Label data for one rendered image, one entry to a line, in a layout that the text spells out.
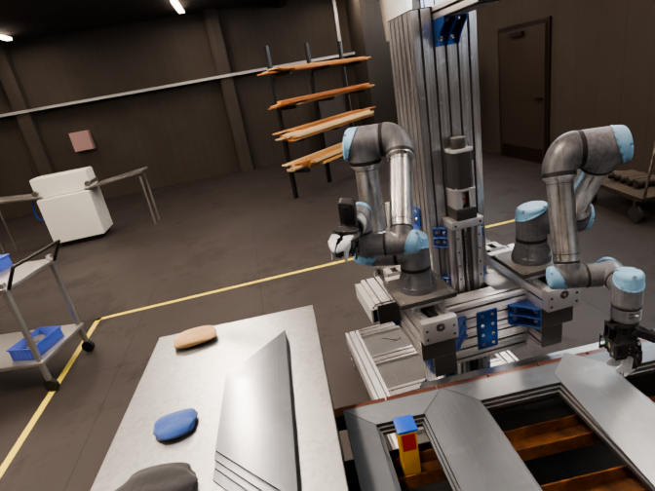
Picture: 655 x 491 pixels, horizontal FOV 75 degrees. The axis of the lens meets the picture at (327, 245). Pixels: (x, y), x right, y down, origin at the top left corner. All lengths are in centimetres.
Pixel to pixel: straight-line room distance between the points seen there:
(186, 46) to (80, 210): 542
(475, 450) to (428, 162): 102
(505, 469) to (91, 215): 768
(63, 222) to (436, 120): 739
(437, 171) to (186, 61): 1056
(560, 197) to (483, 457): 79
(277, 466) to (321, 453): 11
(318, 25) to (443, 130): 1056
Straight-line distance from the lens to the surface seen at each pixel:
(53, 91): 1267
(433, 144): 174
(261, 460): 111
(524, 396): 155
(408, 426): 136
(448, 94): 177
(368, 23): 1118
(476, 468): 132
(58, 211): 843
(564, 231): 149
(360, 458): 135
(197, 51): 1198
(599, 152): 151
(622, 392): 160
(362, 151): 152
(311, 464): 110
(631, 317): 151
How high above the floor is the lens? 185
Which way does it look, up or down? 21 degrees down
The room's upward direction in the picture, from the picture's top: 10 degrees counter-clockwise
